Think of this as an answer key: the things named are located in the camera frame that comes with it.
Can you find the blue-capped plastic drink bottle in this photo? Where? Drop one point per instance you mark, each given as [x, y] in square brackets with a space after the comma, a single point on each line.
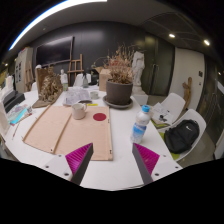
[140, 128]

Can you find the white cabinet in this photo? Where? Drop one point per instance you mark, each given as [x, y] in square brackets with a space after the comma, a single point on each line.
[24, 66]

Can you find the small round glass jar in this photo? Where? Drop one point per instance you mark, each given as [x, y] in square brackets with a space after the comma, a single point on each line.
[94, 95]

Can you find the dark spray bottle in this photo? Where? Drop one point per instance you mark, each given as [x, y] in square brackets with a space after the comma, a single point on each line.
[85, 81]

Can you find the white plaster statue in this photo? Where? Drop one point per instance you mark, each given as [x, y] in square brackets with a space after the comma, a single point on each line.
[137, 66]

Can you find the ceiling light strip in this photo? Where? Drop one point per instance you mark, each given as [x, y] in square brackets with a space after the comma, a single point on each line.
[43, 16]

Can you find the cardboard box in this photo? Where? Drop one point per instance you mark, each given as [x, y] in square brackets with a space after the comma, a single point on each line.
[103, 80]

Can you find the white plastic chair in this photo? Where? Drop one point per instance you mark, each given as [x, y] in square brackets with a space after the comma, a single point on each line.
[175, 101]
[79, 80]
[196, 116]

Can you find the light wooden drawing board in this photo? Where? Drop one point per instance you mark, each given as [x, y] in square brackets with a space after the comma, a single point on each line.
[50, 133]

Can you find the printed newspaper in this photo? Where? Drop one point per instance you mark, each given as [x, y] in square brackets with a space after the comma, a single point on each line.
[76, 95]

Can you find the cream ceramic mug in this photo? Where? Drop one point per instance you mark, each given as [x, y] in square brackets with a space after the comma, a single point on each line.
[78, 111]

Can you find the black wall screen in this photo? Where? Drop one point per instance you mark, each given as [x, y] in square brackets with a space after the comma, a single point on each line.
[55, 51]

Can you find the papers on chair seat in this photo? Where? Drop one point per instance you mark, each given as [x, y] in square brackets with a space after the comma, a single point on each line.
[160, 111]

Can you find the dried plant in grey pot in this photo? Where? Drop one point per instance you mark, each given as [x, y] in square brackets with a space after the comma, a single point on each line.
[119, 93]

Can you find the small yellow marker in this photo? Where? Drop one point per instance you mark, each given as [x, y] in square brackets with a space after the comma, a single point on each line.
[92, 104]

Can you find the wooden easel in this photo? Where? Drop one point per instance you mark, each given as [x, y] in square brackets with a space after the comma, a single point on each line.
[81, 65]

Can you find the wooden figure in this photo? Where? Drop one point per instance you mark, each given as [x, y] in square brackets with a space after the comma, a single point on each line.
[187, 93]

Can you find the small white bust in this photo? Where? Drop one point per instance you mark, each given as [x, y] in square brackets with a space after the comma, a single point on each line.
[63, 76]

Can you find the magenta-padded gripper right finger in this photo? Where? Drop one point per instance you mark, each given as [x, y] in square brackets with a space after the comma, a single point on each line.
[146, 156]

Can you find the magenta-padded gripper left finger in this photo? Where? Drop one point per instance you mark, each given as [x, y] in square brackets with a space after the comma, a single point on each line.
[78, 156]

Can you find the black backpack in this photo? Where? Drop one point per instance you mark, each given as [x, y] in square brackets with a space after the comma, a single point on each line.
[181, 136]

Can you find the flat round red coaster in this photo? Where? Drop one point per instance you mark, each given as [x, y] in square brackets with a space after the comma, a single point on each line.
[99, 116]

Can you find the teal booklet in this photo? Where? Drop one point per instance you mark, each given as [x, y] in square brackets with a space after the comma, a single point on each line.
[17, 114]

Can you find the round ceiling spotlight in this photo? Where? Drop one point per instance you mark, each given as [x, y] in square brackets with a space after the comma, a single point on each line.
[206, 42]
[171, 35]

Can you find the grey plant saucer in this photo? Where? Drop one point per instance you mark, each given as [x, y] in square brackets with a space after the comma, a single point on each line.
[116, 106]

